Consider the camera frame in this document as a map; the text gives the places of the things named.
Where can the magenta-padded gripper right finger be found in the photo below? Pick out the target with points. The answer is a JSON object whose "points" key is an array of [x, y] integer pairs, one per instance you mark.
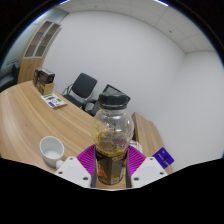
{"points": [[135, 160]]}

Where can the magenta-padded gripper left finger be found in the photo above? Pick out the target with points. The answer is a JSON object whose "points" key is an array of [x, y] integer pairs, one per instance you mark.
{"points": [[86, 160]]}

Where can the clear bottle with black cap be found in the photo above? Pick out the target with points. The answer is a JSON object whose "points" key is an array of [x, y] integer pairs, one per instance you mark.
{"points": [[112, 133]]}

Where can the purple standing card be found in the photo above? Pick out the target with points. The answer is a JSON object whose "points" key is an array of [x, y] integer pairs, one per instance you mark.
{"points": [[163, 158]]}

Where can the wooden side desk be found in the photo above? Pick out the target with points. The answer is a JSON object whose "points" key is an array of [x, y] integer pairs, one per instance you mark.
{"points": [[145, 133]]}

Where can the white and grey mug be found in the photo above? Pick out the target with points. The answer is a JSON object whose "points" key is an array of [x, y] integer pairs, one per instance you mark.
{"points": [[51, 150]]}

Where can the grey mesh-back office chair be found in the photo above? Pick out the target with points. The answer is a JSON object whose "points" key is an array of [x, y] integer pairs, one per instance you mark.
{"points": [[96, 106]]}

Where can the green and white leaflet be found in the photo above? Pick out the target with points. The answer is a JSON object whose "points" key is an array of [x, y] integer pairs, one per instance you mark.
{"points": [[53, 101]]}

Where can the black office chair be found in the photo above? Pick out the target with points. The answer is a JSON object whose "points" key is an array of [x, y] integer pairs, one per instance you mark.
{"points": [[83, 85]]}

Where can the tan cardboard box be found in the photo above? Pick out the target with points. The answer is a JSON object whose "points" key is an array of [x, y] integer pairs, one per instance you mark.
{"points": [[46, 89]]}

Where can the dark brown box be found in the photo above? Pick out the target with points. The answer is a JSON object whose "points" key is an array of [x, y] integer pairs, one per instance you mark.
{"points": [[45, 76]]}

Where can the wooden cabinet with glass doors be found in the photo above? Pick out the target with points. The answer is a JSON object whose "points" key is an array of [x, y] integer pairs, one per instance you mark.
{"points": [[33, 63]]}

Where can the black sofa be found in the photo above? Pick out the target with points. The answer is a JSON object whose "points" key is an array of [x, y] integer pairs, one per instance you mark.
{"points": [[8, 78]]}

